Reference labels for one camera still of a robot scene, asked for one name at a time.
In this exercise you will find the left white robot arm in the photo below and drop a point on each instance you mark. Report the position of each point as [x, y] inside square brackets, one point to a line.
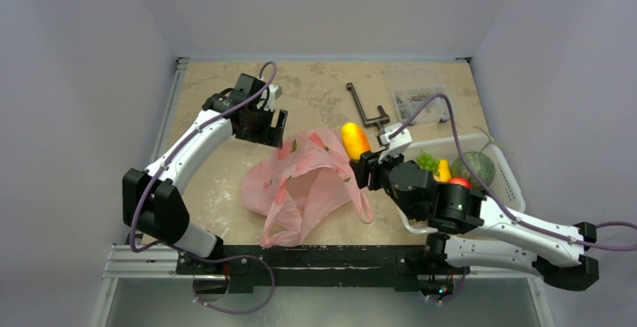
[152, 200]

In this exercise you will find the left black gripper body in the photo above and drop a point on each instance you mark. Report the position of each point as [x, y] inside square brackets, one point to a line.
[259, 129]

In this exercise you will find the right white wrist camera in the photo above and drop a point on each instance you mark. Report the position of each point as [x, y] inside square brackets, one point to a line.
[395, 139]

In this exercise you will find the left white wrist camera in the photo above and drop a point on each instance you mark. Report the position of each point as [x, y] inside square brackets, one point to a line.
[269, 97]

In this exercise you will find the red fake apple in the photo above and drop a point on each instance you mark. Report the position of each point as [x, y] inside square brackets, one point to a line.
[461, 182]

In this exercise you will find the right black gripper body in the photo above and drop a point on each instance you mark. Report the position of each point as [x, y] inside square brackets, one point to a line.
[371, 172]

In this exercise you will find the clear plastic screw box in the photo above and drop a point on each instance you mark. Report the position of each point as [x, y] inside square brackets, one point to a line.
[410, 85]

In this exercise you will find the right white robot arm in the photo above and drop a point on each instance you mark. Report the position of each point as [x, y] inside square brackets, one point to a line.
[464, 227]

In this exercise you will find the orange yellow fake papaya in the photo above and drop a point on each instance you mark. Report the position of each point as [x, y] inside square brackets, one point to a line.
[354, 140]

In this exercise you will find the pink plastic bag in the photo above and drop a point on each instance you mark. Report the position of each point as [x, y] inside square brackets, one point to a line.
[299, 185]

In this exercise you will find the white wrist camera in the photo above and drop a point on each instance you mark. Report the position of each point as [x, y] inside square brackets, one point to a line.
[395, 139]
[269, 97]

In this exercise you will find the white plastic basket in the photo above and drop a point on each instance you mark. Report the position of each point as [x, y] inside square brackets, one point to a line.
[504, 185]

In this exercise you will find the green fake melon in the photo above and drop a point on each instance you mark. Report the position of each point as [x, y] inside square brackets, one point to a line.
[481, 164]

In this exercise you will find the black metal base rail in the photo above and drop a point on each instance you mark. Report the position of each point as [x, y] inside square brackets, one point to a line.
[403, 268]

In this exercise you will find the green fake grapes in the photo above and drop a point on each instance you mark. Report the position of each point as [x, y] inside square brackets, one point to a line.
[428, 163]

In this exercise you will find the yellow fake mango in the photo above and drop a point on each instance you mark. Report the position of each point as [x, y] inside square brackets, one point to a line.
[443, 173]

